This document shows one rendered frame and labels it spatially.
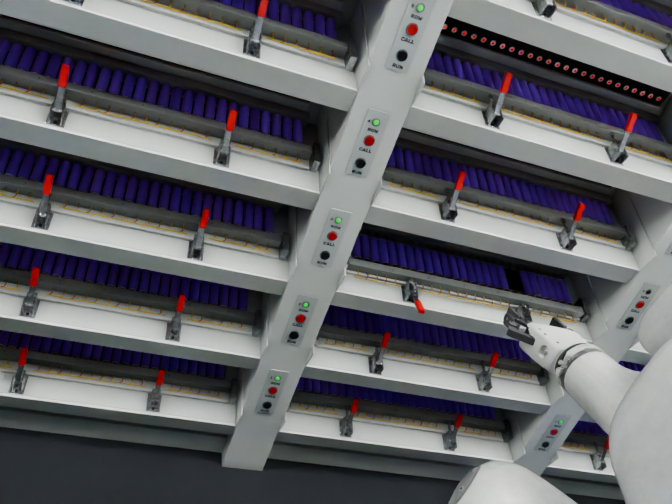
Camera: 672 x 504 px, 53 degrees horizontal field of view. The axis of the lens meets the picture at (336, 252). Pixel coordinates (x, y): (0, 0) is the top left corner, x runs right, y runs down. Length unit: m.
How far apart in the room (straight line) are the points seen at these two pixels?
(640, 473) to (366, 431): 1.01
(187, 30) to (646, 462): 0.85
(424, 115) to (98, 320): 0.72
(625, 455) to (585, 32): 0.75
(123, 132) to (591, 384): 0.82
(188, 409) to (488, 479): 0.91
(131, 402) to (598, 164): 1.04
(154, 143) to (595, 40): 0.75
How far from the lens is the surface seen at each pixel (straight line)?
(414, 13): 1.12
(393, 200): 1.27
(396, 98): 1.16
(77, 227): 1.28
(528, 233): 1.40
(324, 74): 1.14
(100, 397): 1.51
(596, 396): 1.04
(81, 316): 1.39
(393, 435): 1.66
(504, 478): 0.74
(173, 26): 1.12
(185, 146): 1.19
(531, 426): 1.76
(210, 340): 1.40
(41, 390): 1.52
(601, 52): 1.27
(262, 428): 1.54
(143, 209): 1.29
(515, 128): 1.28
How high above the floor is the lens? 1.20
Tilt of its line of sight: 28 degrees down
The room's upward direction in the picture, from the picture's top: 21 degrees clockwise
